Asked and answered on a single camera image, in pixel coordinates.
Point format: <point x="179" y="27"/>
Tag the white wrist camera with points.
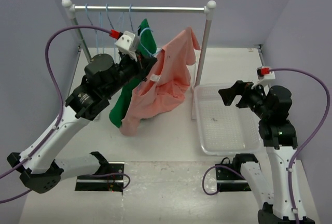
<point x="265" y="76"/>
<point x="128" y="43"/>

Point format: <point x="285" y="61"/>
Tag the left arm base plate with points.
<point x="113" y="183"/>

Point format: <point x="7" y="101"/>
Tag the metal clothes rack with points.
<point x="140" y="8"/>

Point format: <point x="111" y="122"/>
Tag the clear plastic basket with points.
<point x="224" y="130"/>

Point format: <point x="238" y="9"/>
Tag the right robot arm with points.
<point x="281" y="202"/>

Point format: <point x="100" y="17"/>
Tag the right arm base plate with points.
<point x="228" y="181"/>

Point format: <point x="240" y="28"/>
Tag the blue hanger of pink shirt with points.
<point x="147" y="42"/>

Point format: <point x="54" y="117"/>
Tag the green t shirt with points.
<point x="118" y="112"/>

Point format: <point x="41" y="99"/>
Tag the blue hanger with green shirt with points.
<point x="130" y="19"/>

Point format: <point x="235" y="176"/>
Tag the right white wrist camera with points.
<point x="265" y="76"/>

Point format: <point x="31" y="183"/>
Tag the empty blue hanger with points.
<point x="120" y="19"/>
<point x="96" y="31"/>

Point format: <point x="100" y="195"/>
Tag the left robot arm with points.
<point x="38" y="166"/>

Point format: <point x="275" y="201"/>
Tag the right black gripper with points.
<point x="239" y="87"/>

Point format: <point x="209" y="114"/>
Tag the pink t shirt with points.
<point x="166" y="83"/>

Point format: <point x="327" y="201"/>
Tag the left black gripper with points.
<point x="143" y="65"/>

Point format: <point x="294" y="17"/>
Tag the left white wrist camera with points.
<point x="128" y="43"/>

